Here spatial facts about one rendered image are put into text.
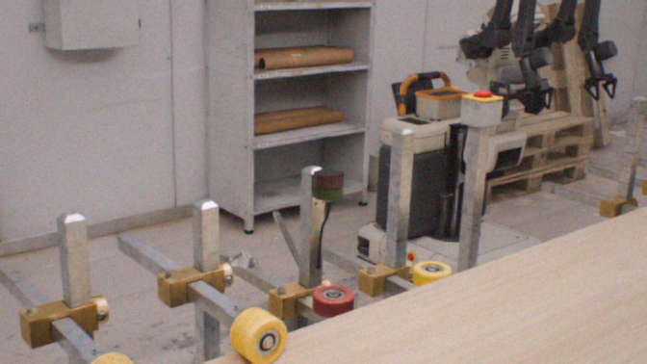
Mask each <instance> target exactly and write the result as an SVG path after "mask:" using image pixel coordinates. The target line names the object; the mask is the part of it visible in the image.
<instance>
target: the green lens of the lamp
mask: <svg viewBox="0 0 647 364"><path fill-rule="evenodd" d="M343 196H344V186H343V187H342V188H341V189H336V190H322V189H318V188H316V187H315V186H314V185H313V197H314V198H315V199H317V200H321V201H336V200H341V199H342V198H343Z"/></svg>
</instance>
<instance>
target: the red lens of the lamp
mask: <svg viewBox="0 0 647 364"><path fill-rule="evenodd" d="M313 185H314V186H316V187H318V188H323V189H336V188H341V187H343V186H344V173H343V175H341V176H335V177H322V176H319V175H317V174H315V172H313Z"/></svg>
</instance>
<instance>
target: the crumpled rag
mask: <svg viewBox="0 0 647 364"><path fill-rule="evenodd" d="M226 262H229V263H230V265H232V267H241V268H250V269H254V267H255V266H256V265H257V266H260V265H258V260H257V258H255V257H253V256H252V257H251V256H250V255H247V254H246V253H245V252H244V251H243V250H240V252H239V254H237V255H235V257H233V256H228V258H227V259H226Z"/></svg>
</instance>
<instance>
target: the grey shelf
mask: <svg viewBox="0 0 647 364"><path fill-rule="evenodd" d="M323 8H324V16H323ZM373 11H374V12H373ZM331 12H332V17H331ZM373 17H374V18H373ZM329 18H330V19H329ZM375 20H376V0H297V1H286V0H205V42H204V53H206V61H205V117H206V183H207V199H208V200H211V201H213V202H214V203H215V204H217V205H218V206H219V207H221V208H223V209H225V210H228V211H230V212H232V213H234V215H236V216H237V217H239V218H241V219H244V220H245V234H246V235H251V234H253V216H256V215H261V213H265V212H269V211H271V210H276V209H280V208H284V207H290V206H297V205H300V185H301V171H302V170H303V169H305V168H307V167H313V166H315V167H318V168H320V169H326V167H327V169H336V170H340V171H342V172H343V173H344V195H346V194H350V193H354V192H360V191H361V192H363V198H362V201H360V202H359V205H360V206H367V184H368V163H369V142H370V122H371V102H372V82H373V81H374V60H375ZM329 21H330V22H329ZM370 26H371V29H370ZM322 39H323V44H325V46H330V42H331V46H335V48H346V47H349V48H350V49H351V50H352V54H353V60H352V62H351V63H349V64H348V65H325V66H312V67H300V68H287V69H276V70H261V69H260V68H254V49H267V48H282V47H299V46H315V44H322ZM369 48H370V50H369ZM250 50H251V51H250ZM250 54H251V55H250ZM371 55H372V56H371ZM368 69H369V71H368ZM329 72H330V79H329ZM321 74H322V84H321ZM327 75H328V76H327ZM327 78H328V79H327ZM370 78H371V79H370ZM327 82H328V83H327ZM328 104H329V111H332V110H341V111H342V112H343V114H344V119H343V121H341V122H335V123H329V124H323V125H316V126H310V127H303V128H298V129H291V130H284V131H278V133H271V134H266V135H260V136H253V114H255V113H264V112H272V111H281V110H289V109H298V108H306V107H315V106H324V105H326V106H328ZM366 111H367V113H366ZM250 114H251V115H250ZM250 125H251V126H250ZM250 129H251V130H250ZM250 133H251V134H250ZM365 133H366V135H365ZM327 137H328V140H327ZM319 142H320V153H319ZM325 148H326V149H325ZM364 154H365V156H364ZM363 175H364V177H363Z"/></svg>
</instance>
